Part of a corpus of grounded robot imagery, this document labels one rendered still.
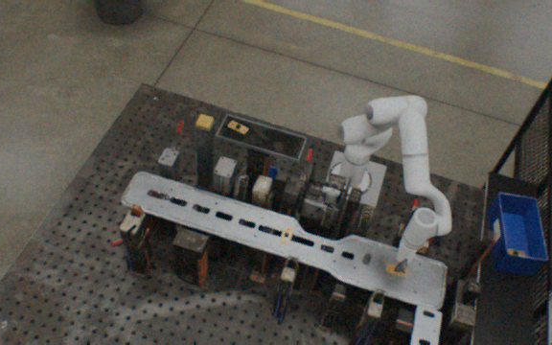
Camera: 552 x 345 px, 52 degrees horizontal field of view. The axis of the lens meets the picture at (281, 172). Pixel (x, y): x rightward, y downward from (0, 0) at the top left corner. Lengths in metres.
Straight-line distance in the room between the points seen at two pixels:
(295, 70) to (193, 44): 0.84
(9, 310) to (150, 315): 0.58
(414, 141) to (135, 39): 3.12
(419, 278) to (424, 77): 2.63
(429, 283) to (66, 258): 1.56
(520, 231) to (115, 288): 1.76
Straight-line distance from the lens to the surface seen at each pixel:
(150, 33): 4.80
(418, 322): 2.31
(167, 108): 3.20
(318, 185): 2.33
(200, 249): 2.28
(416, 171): 2.04
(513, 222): 2.67
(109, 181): 2.91
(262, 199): 2.42
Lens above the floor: 3.00
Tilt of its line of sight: 52 degrees down
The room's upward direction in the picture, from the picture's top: 9 degrees clockwise
